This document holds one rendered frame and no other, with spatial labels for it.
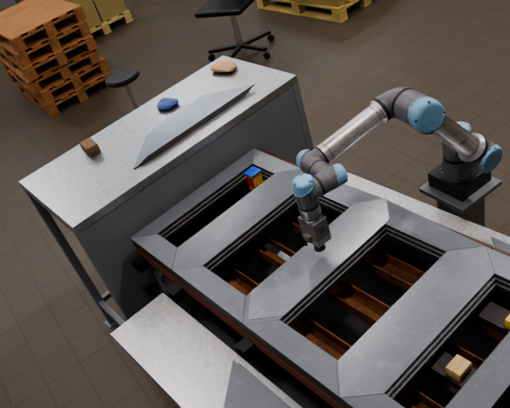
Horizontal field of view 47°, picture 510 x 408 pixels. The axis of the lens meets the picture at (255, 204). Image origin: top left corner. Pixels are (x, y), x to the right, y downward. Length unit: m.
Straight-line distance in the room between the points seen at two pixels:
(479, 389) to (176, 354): 1.04
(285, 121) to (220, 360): 1.35
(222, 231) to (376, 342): 0.85
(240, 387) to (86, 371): 1.57
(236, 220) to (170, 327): 0.51
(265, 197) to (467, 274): 0.92
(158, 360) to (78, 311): 1.61
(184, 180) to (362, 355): 1.23
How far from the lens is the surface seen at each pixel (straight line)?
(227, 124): 2.76
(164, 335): 2.30
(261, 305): 2.09
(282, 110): 2.97
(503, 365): 1.85
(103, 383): 3.33
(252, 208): 2.49
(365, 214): 2.32
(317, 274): 2.13
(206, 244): 2.40
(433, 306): 1.98
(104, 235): 2.58
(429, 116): 2.09
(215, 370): 2.12
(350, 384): 1.83
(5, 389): 3.66
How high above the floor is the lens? 2.38
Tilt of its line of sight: 37 degrees down
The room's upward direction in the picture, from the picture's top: 19 degrees counter-clockwise
